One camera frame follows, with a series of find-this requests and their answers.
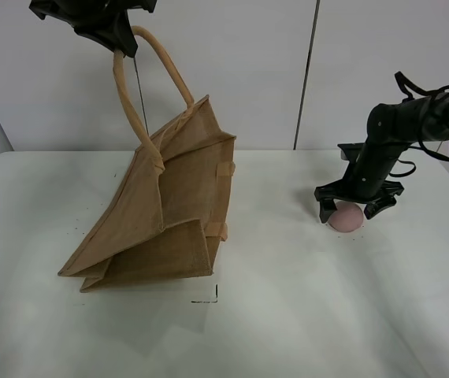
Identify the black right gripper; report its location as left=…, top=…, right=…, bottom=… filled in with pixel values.
left=314, top=143, right=405, bottom=224

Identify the pink peach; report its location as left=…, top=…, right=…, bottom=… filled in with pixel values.
left=328, top=202, right=364, bottom=233

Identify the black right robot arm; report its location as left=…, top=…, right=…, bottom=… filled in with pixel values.
left=314, top=94, right=449, bottom=223

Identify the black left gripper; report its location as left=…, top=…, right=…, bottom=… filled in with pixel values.
left=29, top=0, right=158, bottom=57

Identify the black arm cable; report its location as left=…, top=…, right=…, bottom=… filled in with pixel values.
left=394, top=71, right=449, bottom=189

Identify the brown linen tote bag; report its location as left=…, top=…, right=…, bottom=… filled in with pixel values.
left=59, top=26, right=236, bottom=292

